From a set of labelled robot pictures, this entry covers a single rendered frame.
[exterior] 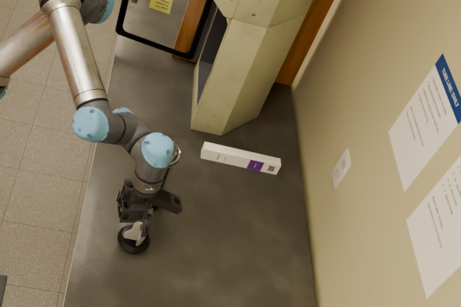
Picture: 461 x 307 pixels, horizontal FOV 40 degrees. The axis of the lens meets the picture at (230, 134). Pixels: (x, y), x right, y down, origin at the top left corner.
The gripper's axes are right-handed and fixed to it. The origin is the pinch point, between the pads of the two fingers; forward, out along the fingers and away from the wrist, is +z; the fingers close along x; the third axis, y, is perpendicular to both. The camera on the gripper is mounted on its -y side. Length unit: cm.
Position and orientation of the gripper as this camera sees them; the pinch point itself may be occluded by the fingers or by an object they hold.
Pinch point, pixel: (138, 229)
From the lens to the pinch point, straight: 174.6
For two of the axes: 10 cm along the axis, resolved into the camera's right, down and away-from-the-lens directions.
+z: -3.0, 6.8, 6.7
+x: 2.5, 7.3, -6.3
